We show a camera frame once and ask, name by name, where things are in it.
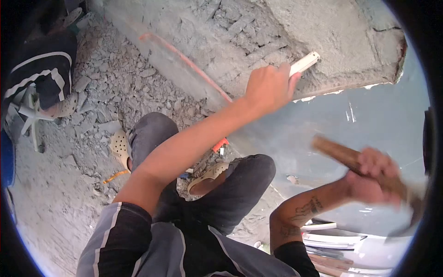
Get person's right hand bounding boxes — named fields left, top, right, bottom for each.
left=344, top=147, right=404, bottom=207

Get person's left hand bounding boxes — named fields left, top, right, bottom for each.
left=244, top=62, right=302, bottom=117

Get person's right fingers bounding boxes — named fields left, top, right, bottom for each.
left=358, top=147, right=401, bottom=180

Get person's left thumb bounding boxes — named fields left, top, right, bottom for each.
left=288, top=73, right=302, bottom=102

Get person's left fingers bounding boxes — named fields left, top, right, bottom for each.
left=258, top=62, right=292, bottom=79

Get white chisel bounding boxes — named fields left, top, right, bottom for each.
left=289, top=51, right=322, bottom=77

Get wooden handled hammer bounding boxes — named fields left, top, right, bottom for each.
left=311, top=134, right=430, bottom=239

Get stack of white pipes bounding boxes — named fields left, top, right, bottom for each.
left=300, top=222, right=396, bottom=277

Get person's legs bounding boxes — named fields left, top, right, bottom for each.
left=110, top=111, right=277, bottom=237

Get pile of concrete rubble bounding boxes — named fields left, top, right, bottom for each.
left=67, top=19, right=224, bottom=189

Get yellow strip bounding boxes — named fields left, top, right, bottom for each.
left=103, top=170, right=131, bottom=185

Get person's body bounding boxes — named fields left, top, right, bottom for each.
left=76, top=202, right=320, bottom=277

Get white plastic stand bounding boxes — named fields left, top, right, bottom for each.
left=10, top=93, right=57, bottom=153

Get blue object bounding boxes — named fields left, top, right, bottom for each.
left=0, top=130, right=16, bottom=189

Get orange handled tool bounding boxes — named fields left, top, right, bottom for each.
left=193, top=137, right=230, bottom=174

